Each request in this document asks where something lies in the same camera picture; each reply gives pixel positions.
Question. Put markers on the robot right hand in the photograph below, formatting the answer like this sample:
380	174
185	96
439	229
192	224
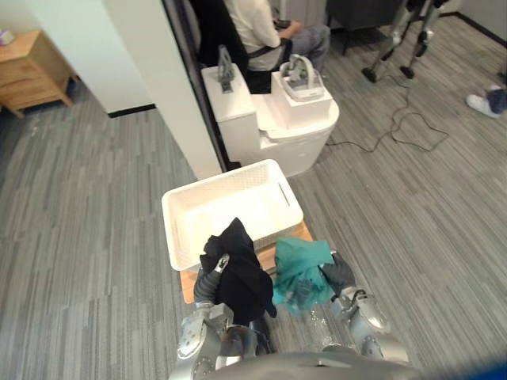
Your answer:
336	275

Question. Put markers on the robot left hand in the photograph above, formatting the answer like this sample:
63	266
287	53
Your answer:
209	283

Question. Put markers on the teal green cloth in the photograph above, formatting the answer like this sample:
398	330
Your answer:
303	273

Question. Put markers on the black cloth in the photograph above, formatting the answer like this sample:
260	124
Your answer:
241	273

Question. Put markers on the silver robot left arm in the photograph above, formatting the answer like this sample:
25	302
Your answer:
206	336

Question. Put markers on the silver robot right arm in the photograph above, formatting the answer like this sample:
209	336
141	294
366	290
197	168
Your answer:
364	320

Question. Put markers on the white plastic laundry basket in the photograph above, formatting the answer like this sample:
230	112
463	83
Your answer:
229	210

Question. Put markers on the low wooden stool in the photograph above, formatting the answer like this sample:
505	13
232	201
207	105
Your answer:
273	255

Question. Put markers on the white toilet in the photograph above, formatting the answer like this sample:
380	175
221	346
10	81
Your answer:
273	122

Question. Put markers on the white box with headset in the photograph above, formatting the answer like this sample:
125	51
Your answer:
303	99

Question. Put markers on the grey VR headset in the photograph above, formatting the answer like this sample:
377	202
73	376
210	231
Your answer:
301	79

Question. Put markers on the white sneaker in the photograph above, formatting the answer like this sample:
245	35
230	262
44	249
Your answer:
481	105

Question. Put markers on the standing humanoid robot legs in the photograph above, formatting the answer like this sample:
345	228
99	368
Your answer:
408	39

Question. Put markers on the person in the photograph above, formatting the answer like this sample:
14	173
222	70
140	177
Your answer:
273	35

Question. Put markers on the dark grey sofa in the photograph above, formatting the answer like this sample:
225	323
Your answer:
360	14

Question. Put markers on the wooden nightstand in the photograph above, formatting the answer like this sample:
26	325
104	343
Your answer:
29	75

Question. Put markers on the grey stand bracket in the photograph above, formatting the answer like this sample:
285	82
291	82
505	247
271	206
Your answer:
225	73

